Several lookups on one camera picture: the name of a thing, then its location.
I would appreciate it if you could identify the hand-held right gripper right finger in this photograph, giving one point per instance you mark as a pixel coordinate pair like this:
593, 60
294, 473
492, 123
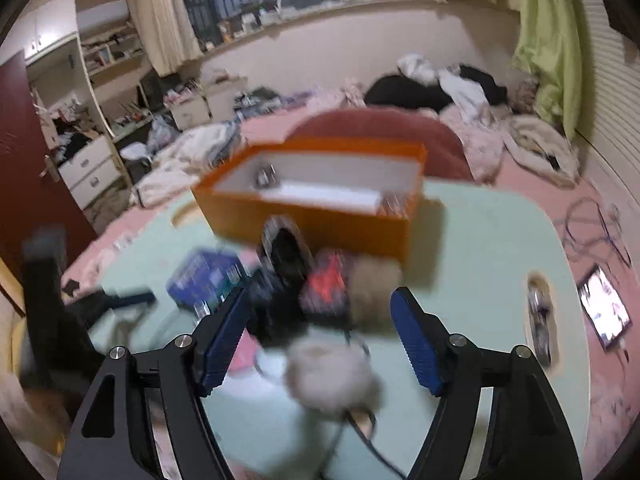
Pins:
415, 340

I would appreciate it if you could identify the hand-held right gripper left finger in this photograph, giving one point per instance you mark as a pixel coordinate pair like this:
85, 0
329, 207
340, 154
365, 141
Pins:
225, 340

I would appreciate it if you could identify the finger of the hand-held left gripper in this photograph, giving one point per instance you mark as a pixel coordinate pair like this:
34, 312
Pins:
135, 299

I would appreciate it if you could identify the white fluffy ball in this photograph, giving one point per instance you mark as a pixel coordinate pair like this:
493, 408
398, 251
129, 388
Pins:
330, 375

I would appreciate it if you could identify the orange cardboard box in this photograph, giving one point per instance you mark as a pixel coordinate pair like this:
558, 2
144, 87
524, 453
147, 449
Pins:
300, 225

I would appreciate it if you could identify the mint green cartoon desktop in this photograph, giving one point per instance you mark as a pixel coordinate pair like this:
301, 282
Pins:
475, 240

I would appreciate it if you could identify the white desktop drawer box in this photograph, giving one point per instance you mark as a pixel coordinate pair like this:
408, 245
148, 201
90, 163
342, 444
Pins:
190, 112

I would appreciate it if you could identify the black plastic bag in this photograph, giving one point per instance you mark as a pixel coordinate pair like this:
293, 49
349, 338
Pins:
270, 310

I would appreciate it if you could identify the beige fur pompom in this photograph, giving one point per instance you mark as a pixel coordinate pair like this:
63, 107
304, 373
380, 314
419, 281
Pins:
372, 290

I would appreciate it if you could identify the dark plush tile red symbol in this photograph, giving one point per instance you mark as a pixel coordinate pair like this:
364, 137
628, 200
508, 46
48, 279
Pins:
322, 285

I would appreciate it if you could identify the black lace pouch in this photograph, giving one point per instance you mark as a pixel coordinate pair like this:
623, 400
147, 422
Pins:
285, 250

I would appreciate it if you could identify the white drawer cabinet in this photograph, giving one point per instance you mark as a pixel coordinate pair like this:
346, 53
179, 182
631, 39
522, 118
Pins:
90, 170

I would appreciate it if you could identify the white blanket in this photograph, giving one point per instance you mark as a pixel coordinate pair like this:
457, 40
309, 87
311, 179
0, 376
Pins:
190, 150

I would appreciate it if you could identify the white plastic bag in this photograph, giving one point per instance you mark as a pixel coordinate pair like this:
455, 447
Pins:
162, 132

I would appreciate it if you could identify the black monitor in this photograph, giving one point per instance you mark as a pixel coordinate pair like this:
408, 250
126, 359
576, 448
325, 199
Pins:
152, 90

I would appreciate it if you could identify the white shelf unit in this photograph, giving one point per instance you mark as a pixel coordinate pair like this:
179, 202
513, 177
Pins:
100, 77

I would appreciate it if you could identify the pink bedding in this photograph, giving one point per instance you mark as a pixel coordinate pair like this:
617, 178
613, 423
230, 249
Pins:
270, 125

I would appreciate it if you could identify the beige jacket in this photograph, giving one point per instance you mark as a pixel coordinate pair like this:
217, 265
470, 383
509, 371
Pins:
530, 135

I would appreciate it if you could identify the black clothing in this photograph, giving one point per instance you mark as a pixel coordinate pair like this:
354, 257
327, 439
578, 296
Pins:
400, 92

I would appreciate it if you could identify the white clothing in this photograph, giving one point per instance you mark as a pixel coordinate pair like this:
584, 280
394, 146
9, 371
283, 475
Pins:
420, 67

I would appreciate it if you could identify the assorted small containers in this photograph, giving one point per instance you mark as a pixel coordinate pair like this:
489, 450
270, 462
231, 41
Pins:
245, 25

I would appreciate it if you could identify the light green cloth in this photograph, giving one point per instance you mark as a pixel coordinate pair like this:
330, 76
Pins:
550, 35

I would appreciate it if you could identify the white wall cabinet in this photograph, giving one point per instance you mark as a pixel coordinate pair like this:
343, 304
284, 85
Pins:
50, 25

